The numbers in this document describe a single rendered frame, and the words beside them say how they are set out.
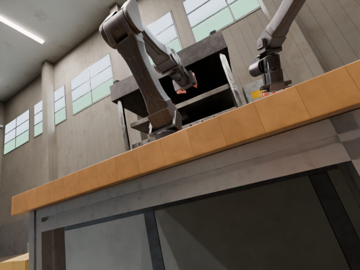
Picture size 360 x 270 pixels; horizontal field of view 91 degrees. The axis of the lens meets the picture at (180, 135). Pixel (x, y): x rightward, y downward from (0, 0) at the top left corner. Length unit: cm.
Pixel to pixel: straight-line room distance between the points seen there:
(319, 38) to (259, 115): 427
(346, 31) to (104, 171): 449
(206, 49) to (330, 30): 308
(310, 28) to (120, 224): 441
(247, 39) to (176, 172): 440
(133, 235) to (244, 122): 77
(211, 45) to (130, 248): 165
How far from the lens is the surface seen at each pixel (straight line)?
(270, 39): 79
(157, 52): 67
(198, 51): 186
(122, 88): 209
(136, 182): 29
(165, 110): 47
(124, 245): 93
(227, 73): 170
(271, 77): 78
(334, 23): 464
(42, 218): 49
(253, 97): 172
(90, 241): 106
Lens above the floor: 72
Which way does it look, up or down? 17 degrees up
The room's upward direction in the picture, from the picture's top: 14 degrees counter-clockwise
